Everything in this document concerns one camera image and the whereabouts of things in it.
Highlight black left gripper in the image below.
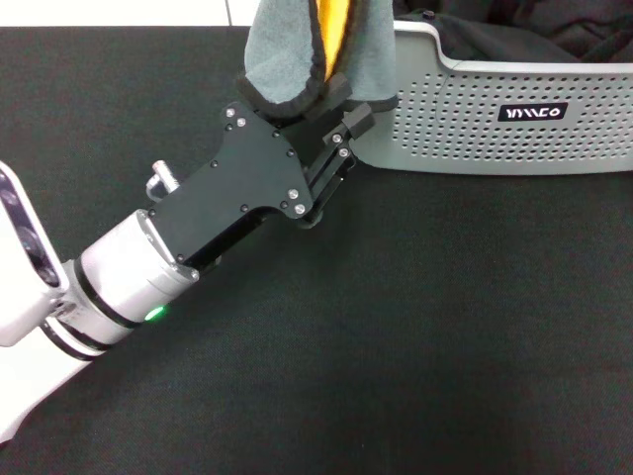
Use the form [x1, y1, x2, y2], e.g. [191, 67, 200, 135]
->
[147, 72, 375, 278]

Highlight grey orange towel black trim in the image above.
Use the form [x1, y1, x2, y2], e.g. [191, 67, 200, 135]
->
[235, 0, 400, 123]

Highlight grey perforated storage box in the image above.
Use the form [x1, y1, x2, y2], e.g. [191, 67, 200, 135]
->
[355, 19, 633, 177]

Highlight black tablecloth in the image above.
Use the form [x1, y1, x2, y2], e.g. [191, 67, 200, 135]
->
[0, 25, 633, 475]

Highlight black cloth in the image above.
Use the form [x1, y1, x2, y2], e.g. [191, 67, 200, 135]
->
[393, 0, 633, 65]

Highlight silver left mount thumbscrew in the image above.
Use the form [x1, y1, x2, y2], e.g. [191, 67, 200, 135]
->
[145, 160, 180, 203]

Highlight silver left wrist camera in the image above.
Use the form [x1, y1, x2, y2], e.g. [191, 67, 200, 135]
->
[0, 160, 70, 347]

